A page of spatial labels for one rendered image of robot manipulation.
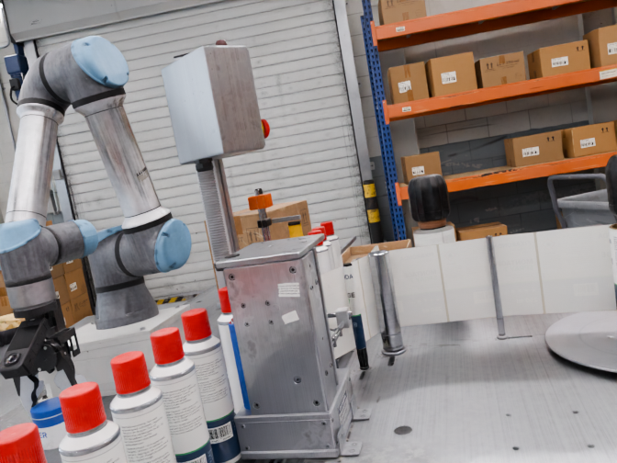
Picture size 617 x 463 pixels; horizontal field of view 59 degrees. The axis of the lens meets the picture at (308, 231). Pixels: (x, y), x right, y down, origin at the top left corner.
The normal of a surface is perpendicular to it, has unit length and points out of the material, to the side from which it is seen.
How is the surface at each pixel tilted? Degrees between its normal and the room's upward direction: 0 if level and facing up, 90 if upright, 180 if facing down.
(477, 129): 90
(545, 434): 0
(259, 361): 90
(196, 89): 90
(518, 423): 0
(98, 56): 79
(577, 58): 90
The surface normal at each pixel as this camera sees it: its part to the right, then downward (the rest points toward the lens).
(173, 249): 0.93, -0.04
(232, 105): 0.64, -0.02
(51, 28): 0.07, 0.79
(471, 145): -0.07, 0.14
